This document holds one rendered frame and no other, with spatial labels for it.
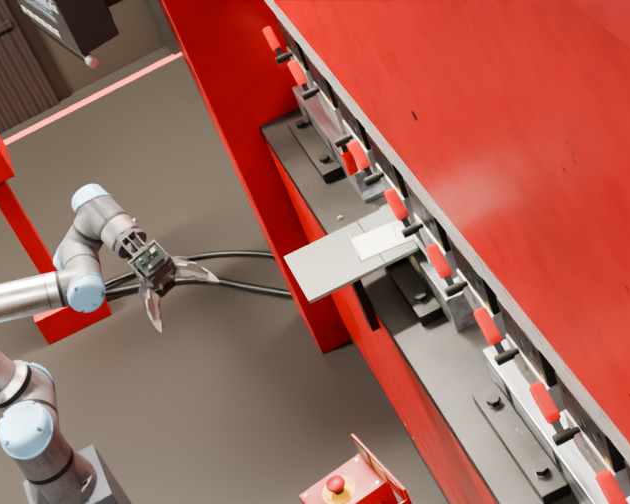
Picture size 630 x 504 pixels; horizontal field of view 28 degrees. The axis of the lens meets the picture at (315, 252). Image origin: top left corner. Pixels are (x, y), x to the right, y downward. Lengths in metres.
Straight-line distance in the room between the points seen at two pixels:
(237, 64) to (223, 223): 1.43
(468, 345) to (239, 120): 1.16
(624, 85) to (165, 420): 3.15
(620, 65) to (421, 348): 1.64
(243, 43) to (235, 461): 1.28
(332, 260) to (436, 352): 0.32
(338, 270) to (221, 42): 0.91
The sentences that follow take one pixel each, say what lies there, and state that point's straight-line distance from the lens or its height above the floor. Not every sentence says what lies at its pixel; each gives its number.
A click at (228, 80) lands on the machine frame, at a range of 3.44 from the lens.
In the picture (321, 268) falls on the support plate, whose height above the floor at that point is 1.00.
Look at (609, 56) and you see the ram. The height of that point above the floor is 2.10.
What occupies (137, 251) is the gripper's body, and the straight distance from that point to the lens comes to 2.54.
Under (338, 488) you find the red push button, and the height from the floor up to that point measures 0.81.
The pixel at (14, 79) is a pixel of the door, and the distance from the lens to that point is 5.96.
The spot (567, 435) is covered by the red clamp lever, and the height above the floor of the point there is 1.26.
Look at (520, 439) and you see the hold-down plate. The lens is 2.40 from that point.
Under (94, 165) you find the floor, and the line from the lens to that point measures 5.47.
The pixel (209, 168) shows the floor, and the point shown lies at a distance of 5.10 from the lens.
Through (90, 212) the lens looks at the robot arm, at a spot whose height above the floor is 1.35.
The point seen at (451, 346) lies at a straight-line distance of 2.65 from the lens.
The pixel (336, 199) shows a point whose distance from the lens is 3.14.
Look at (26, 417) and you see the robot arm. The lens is 2.78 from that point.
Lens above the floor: 2.70
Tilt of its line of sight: 37 degrees down
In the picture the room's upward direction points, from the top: 23 degrees counter-clockwise
